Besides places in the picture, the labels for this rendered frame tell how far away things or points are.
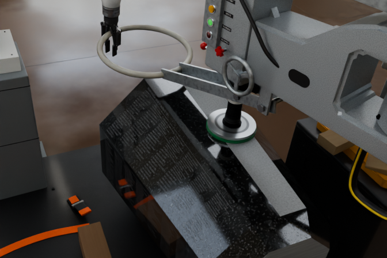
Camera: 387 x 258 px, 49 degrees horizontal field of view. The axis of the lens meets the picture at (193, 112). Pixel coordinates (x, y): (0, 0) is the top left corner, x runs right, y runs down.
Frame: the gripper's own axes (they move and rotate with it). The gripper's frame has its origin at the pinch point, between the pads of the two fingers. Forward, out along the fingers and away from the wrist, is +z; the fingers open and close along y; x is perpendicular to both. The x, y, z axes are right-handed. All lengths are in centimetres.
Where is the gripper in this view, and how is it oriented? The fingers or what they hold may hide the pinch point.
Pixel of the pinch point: (110, 48)
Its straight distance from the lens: 240.5
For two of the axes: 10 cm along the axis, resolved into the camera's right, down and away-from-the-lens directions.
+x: 5.6, -4.7, 6.8
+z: -1.2, 7.6, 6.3
